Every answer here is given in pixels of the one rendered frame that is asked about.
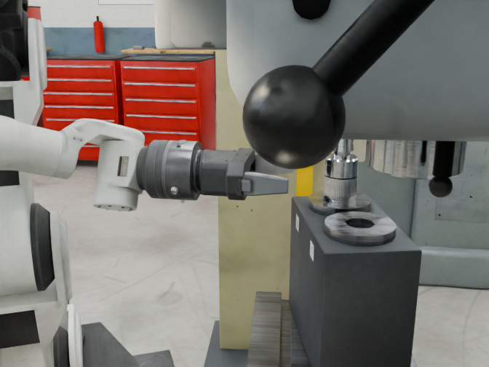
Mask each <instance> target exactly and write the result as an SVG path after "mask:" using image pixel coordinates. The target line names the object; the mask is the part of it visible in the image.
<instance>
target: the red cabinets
mask: <svg viewBox="0 0 489 367"><path fill-rule="evenodd" d="M40 8H41V7H36V6H28V11H27V13H28V17H29V18H35V19H36V20H40V21H41V10H40ZM43 98H44V108H43V110H42V113H41V116H40V117H39V120H38V123H37V125H36V126H37V127H43V128H46V129H49V130H55V131H59V132H60V131H61V130H62V129H64V128H65V127H67V126H69V125H71V124H72V123H74V122H75V121H76V120H78V119H99V120H102V121H105V122H110V123H114V124H117V125H122V126H125V127H130V128H133V129H136V130H139V131H141V132H142V134H144V136H145V143H144V147H147V146H148V145H149V144H150V143H151V142H152V141H154V140H167V141H179V140H186V141H198V142H200V143H201V145H202V151H204V150H205V149H209V150H213V149H215V150H216V123H215V57H193V56H145V55H142V56H137V57H133V58H132V55H55V56H49V57H47V88H46V89H45V90H43ZM99 153H100V145H97V144H93V143H86V144H84V145H83V146H82V147H81V148H80V150H79V156H78V160H98V159H99Z"/></svg>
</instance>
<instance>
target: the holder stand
mask: <svg viewBox="0 0 489 367"><path fill-rule="evenodd" d="M323 194H324V190H322V191H318V192H314V193H312V194H311V195H309V196H302V197H292V203H291V232H290V288H289V305H290V308H291V311H292V314H293V317H294V319H295V323H296V325H297V328H298V332H299V334H300V336H301V340H302V342H303V346H304V349H305V351H306V354H307V357H308V359H309V363H310V366H311V367H410V365H411V358H412V350H413V336H414V328H415V320H416V306H417V298H418V284H419V277H420V269H421V255H422V250H421V249H420V248H419V247H418V246H417V245H416V244H415V243H414V242H413V241H412V240H411V239H410V238H409V237H408V236H407V235H406V234H405V233H404V232H403V231H402V230H401V229H400V228H399V227H398V226H397V225H396V224H395V223H394V222H393V221H392V220H391V219H390V218H389V217H388V216H387V215H386V214H385V213H384V212H383V211H382V209H380V208H379V207H378V206H377V205H376V204H375V203H374V201H372V200H371V199H370V198H369V197H368V196H367V195H366V194H361V193H359V192H357V199H356V201H354V202H352V203H347V204H337V203H332V202H328V201H326V200H324V198H323Z"/></svg>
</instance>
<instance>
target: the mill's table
mask: <svg viewBox="0 0 489 367"><path fill-rule="evenodd" d="M247 367H311V366H310V363H309V359H308V357H307V354H306V351H305V349H304V346H303V342H302V340H301V336H300V334H299V332H298V328H297V325H296V323H295V319H294V317H293V314H292V311H291V308H290V305H289V300H284V299H282V293H281V292H266V291H257V292H256V294H255V305H254V311H253V322H252V328H251V334H250V345H249V351H248V357H247ZM410 367H417V365H416V361H415V359H414V357H413V353H412V358H411V365H410Z"/></svg>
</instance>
